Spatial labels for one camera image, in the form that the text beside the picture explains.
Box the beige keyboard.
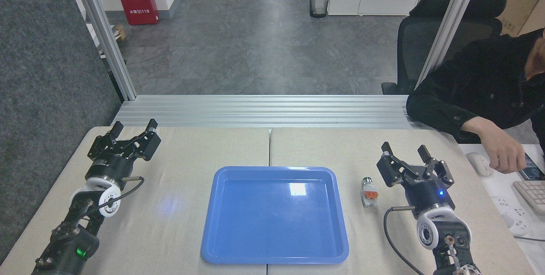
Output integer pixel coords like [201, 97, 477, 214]
[512, 180, 545, 215]

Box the person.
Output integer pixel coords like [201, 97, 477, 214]
[406, 28, 545, 174]

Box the blue plastic tray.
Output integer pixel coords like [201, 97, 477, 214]
[201, 166, 350, 265]

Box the silver aluminium rail frame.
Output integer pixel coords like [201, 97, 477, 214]
[112, 95, 422, 129]

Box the black office chair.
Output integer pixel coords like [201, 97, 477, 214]
[381, 0, 508, 95]

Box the silver aluminium post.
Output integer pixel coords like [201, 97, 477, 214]
[68, 0, 137, 101]
[413, 0, 484, 92]

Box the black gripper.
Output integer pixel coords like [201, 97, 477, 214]
[376, 141, 455, 215]
[85, 118, 162, 186]

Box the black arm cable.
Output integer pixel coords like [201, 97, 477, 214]
[383, 206, 426, 275]
[83, 176, 145, 218]

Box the brown cardboard box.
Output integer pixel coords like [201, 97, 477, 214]
[493, 0, 545, 37]

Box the mesh waste bin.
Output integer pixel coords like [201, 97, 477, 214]
[309, 0, 331, 18]

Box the switch part with orange clip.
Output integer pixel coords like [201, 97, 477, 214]
[361, 176, 379, 208]

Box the grey felt partition panel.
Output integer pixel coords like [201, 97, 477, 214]
[0, 0, 125, 264]

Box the person's hand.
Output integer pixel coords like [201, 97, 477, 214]
[483, 128, 528, 175]

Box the white power strip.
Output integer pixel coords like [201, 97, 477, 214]
[490, 196, 533, 236]

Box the black smartphone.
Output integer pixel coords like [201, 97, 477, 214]
[517, 152, 545, 181]

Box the white computer mouse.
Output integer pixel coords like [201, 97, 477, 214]
[465, 152, 494, 177]

